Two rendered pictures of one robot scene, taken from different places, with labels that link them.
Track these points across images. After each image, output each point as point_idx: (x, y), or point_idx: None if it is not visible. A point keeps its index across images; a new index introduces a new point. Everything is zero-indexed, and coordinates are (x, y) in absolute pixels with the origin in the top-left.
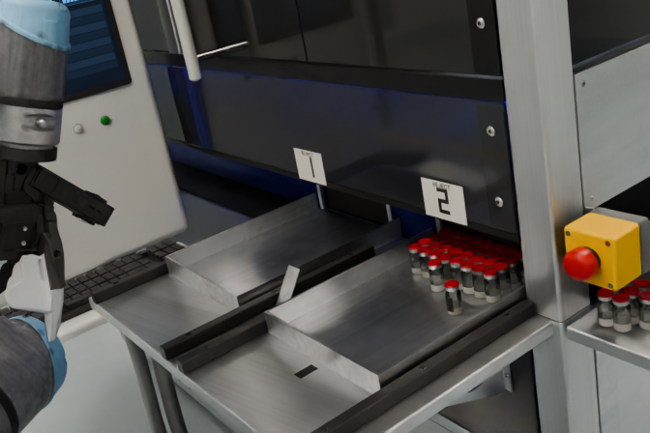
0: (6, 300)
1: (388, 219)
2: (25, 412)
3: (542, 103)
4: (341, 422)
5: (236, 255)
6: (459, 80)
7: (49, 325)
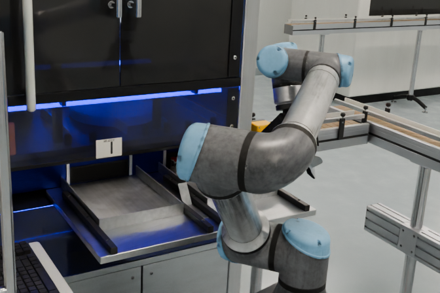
0: (322, 159)
1: (128, 169)
2: None
3: (254, 84)
4: (296, 197)
5: (102, 210)
6: (222, 80)
7: (313, 171)
